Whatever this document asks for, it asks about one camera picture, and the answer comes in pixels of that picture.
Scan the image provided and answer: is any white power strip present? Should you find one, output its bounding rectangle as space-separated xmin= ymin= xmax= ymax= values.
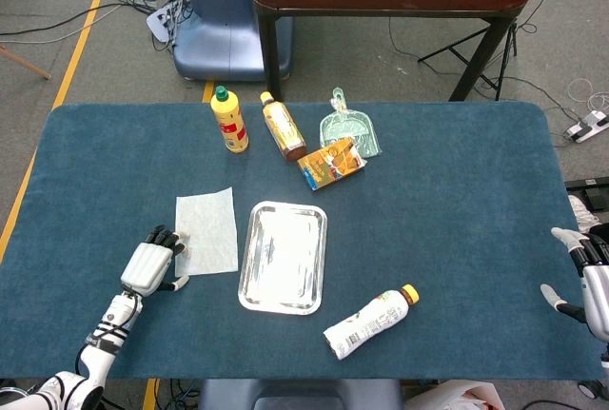
xmin=563 ymin=109 xmax=609 ymax=144

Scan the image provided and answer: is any brown tea bottle yellow label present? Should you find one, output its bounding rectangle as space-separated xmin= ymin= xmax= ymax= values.
xmin=259 ymin=90 xmax=307 ymax=163

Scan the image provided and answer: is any clear bagged green dustpan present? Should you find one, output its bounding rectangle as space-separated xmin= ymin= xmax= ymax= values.
xmin=319 ymin=87 xmax=383 ymax=159

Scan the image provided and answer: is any white socket board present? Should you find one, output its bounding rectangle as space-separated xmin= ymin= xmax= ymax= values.
xmin=146 ymin=4 xmax=180 ymax=44

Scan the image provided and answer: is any blue table cloth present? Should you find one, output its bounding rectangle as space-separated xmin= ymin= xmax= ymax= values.
xmin=0 ymin=101 xmax=605 ymax=381

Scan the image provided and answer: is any black tripod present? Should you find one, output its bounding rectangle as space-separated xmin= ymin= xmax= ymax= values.
xmin=418 ymin=14 xmax=520 ymax=102

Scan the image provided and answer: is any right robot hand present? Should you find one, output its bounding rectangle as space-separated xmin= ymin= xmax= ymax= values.
xmin=540 ymin=226 xmax=609 ymax=342

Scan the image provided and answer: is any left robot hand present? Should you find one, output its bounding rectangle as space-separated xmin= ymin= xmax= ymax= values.
xmin=120 ymin=225 xmax=190 ymax=298

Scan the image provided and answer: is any blue machine base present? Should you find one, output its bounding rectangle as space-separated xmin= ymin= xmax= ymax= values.
xmin=173 ymin=0 xmax=294 ymax=82

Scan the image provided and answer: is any white plastic bag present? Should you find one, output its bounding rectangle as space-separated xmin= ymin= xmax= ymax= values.
xmin=403 ymin=380 xmax=505 ymax=410

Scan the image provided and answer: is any white label tea bottle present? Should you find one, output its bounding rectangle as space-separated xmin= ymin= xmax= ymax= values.
xmin=323 ymin=283 xmax=421 ymax=361

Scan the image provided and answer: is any wooden pole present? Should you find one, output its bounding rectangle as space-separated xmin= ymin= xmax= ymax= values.
xmin=0 ymin=45 xmax=52 ymax=81

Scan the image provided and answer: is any white coiled cable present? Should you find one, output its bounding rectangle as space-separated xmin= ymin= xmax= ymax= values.
xmin=565 ymin=77 xmax=609 ymax=111

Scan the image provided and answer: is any silver metal tray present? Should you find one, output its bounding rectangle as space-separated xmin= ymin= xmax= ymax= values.
xmin=237 ymin=200 xmax=328 ymax=316

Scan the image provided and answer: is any orange snack box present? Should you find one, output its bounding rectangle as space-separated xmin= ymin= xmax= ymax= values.
xmin=296 ymin=136 xmax=368 ymax=191

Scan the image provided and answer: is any black equipment base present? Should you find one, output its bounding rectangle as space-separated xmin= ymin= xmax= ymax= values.
xmin=564 ymin=177 xmax=609 ymax=214

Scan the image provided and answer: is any grey robot torso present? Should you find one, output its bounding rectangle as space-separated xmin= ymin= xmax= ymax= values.
xmin=197 ymin=378 xmax=403 ymax=410

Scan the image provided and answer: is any white paper towel sheet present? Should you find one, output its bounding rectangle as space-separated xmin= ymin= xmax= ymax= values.
xmin=174 ymin=186 xmax=239 ymax=278

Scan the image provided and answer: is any yellow squeeze bottle green cap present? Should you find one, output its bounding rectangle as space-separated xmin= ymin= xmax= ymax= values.
xmin=209 ymin=85 xmax=250 ymax=154

